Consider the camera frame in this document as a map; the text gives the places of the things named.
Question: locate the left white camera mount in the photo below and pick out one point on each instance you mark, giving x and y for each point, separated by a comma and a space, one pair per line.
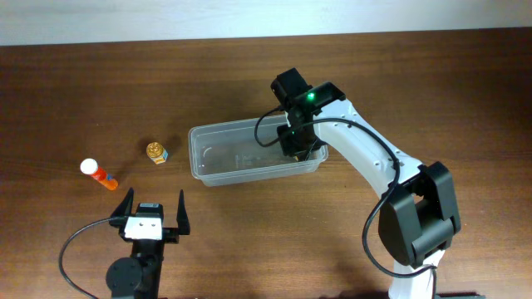
141, 228

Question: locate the orange bottle white cap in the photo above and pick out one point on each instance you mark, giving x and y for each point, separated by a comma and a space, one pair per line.
91, 168

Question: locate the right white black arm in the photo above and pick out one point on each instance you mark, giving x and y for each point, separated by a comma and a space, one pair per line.
416, 217

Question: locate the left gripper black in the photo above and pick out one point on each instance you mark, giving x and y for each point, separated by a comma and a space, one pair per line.
174, 236

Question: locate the gold lid balm jar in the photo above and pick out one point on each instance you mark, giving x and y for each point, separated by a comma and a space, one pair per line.
156, 152

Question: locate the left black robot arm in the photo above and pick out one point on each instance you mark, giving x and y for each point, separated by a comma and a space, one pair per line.
138, 275

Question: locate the clear plastic container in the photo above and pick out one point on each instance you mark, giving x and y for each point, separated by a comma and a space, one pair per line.
227, 153

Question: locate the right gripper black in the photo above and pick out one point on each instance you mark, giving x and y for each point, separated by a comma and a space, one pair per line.
296, 144

